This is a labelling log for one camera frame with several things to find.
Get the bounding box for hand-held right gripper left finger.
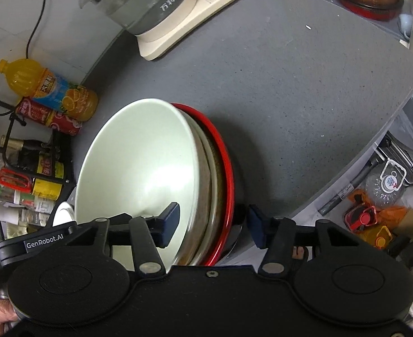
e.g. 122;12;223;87
94;202;181;276

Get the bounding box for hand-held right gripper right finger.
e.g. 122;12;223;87
247;204;360;275

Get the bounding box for red plate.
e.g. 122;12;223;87
171;103;236;267

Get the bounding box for green bowl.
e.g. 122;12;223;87
75;98;202;265

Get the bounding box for white printed plate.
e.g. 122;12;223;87
182;110;209;265

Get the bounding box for black plate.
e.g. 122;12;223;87
213;202;247;264

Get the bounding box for small white dish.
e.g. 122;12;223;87
52;202;76;227

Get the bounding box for yellow label bottle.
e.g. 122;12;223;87
0;178;65;201

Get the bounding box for dark sauce bottle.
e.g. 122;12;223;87
1;135;65;180

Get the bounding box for grey metal bar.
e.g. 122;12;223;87
318;154;383;215

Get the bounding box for red and black item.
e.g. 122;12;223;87
345;205;378;233

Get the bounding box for red drink can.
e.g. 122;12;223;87
16;98;82;136

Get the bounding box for clear plastic water bottle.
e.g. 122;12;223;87
364;160;409;210

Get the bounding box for orange plastic bag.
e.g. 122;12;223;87
347;190;413;251

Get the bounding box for orange juice bottle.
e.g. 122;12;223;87
0;58;99;122

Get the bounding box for beige kettle base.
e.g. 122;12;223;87
136;0;242;61

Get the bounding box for black wire rack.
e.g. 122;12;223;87
0;93;74;226

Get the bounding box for black cable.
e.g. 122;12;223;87
26;0;47;60

